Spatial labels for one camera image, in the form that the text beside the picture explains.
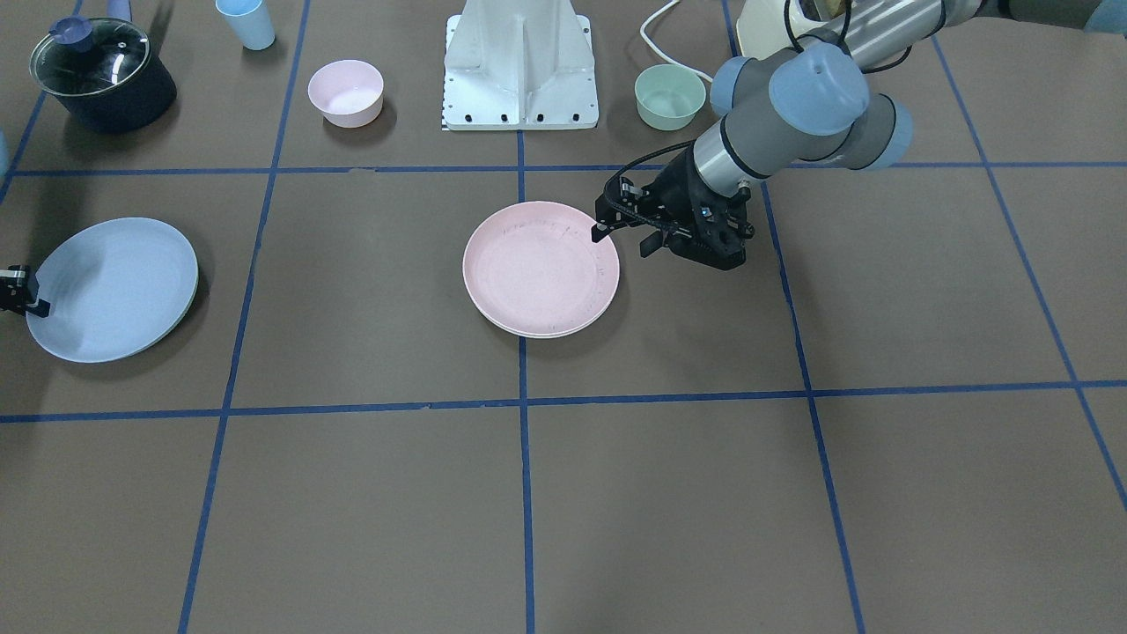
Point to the cream plate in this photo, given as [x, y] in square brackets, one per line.
[542, 326]

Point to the green bowl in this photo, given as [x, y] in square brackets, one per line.
[668, 97]

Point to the dark blue lidded pot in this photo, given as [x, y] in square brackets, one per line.
[105, 70]

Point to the pink plate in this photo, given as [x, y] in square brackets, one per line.
[537, 257]

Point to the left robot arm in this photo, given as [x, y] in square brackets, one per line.
[810, 101]

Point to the cream toaster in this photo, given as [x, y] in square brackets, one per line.
[760, 28]

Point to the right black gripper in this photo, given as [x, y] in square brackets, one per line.
[14, 291]

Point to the pink bowl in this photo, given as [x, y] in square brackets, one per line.
[349, 93]

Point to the blue plate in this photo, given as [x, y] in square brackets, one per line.
[114, 289]

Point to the light blue cup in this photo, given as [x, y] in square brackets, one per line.
[250, 21]

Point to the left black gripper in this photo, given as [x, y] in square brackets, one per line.
[675, 195]

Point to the white camera mast base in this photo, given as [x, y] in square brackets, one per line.
[519, 66]

